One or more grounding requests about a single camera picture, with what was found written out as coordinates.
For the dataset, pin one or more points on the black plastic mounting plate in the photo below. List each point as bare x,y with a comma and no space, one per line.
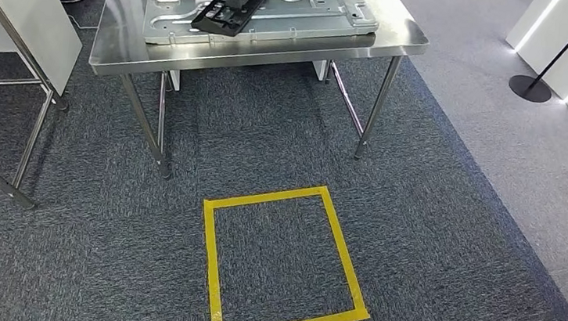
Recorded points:
236,3

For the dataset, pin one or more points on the stainless steel workbench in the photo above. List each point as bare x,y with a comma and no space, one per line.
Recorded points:
118,44

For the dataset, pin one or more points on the stamped grey metal panel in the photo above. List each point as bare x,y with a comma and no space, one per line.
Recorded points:
319,11

